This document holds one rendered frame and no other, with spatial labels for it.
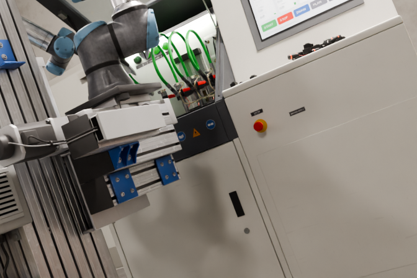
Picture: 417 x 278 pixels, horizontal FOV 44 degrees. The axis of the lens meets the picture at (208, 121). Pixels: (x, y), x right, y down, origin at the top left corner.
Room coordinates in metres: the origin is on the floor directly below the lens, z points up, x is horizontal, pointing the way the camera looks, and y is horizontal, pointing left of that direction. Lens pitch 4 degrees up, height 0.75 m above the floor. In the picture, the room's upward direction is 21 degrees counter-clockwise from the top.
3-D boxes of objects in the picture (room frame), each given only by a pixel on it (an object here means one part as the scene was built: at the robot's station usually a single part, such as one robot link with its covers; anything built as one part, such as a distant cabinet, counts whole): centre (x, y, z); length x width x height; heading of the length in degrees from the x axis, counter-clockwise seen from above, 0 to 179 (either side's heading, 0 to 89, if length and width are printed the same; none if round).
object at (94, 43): (1.58, 0.24, 1.20); 0.13 x 0.12 x 0.14; 94
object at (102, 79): (1.58, 0.25, 1.09); 0.15 x 0.15 x 0.10
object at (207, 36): (2.51, -0.17, 1.20); 0.13 x 0.03 x 0.31; 69
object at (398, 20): (1.96, -0.45, 0.96); 0.70 x 0.22 x 0.03; 69
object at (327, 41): (1.95, -0.49, 1.01); 0.23 x 0.11 x 0.06; 69
